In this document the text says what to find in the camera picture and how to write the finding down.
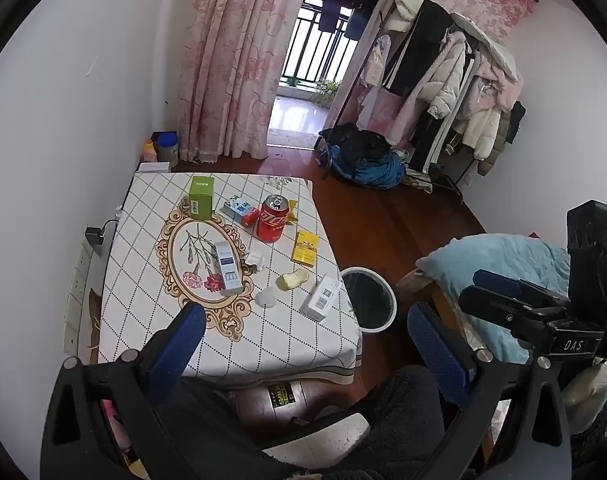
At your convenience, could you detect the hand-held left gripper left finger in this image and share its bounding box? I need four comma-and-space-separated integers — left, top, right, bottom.
40, 302, 206, 480

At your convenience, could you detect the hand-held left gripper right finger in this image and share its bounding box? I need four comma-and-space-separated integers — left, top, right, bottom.
407, 302, 574, 480

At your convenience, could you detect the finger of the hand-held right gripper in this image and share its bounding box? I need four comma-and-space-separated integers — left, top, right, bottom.
457, 285, 567, 348
472, 269, 571, 311

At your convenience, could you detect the white trash bin black bag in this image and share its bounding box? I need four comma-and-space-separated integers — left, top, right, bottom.
341, 266, 399, 334

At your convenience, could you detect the blue and white milk carton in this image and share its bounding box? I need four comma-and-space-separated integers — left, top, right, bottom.
219, 196, 258, 221

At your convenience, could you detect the person's right forearm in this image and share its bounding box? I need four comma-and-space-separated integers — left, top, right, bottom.
566, 402, 607, 480

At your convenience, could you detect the person's right hand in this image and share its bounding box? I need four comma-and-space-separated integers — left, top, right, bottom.
562, 361, 607, 407

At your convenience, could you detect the light blue quilt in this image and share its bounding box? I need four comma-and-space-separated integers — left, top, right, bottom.
415, 234, 573, 365

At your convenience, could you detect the wooden chair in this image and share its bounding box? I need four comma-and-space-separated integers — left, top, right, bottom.
396, 269, 491, 363

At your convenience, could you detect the white checked tablecloth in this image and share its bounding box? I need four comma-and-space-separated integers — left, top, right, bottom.
98, 171, 363, 378

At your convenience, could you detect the long white and blue box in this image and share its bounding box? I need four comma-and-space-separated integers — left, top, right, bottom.
212, 240, 244, 297

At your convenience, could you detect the metal clothes rack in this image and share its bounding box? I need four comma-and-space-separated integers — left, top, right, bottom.
356, 0, 527, 197

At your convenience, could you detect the white power strip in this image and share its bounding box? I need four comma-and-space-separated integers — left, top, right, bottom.
62, 236, 98, 357

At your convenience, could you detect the white box with code print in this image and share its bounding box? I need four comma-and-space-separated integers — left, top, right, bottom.
300, 274, 345, 322

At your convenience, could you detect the crumpled yellowish paper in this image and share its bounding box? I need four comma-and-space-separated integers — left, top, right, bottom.
276, 268, 311, 291

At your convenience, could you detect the white stool seat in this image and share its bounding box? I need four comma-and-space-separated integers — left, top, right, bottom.
262, 412, 372, 467

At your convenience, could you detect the green box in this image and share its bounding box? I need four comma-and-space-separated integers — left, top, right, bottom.
188, 176, 216, 221

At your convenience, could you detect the cream coat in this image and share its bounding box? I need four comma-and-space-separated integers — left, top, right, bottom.
463, 105, 505, 162

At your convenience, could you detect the red soda can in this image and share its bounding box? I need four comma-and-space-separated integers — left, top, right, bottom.
256, 194, 290, 244

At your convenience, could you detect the black pants white stripe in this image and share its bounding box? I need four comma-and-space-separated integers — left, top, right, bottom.
407, 109, 457, 175

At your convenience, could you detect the yellow box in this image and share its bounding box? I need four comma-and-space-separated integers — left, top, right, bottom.
290, 230, 319, 266

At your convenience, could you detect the blue cloth bundle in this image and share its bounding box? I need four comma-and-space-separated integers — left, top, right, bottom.
331, 145, 407, 191

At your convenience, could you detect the blue lidded tin can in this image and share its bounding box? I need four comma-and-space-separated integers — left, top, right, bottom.
154, 132, 179, 167

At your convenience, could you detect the pink jacket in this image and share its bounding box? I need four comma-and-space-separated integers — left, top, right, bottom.
471, 52, 524, 113

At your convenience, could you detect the pale pink long coat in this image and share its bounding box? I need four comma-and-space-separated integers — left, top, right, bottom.
391, 30, 471, 147

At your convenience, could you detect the black coat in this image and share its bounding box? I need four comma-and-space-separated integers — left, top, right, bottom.
382, 0, 455, 97

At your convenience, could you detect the green potted plant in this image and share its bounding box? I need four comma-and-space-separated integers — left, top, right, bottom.
311, 78, 343, 107

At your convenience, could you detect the white puffer jacket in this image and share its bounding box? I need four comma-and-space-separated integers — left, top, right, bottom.
382, 0, 425, 37

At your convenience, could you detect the black balcony railing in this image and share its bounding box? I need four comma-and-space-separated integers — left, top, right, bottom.
280, 2, 360, 87

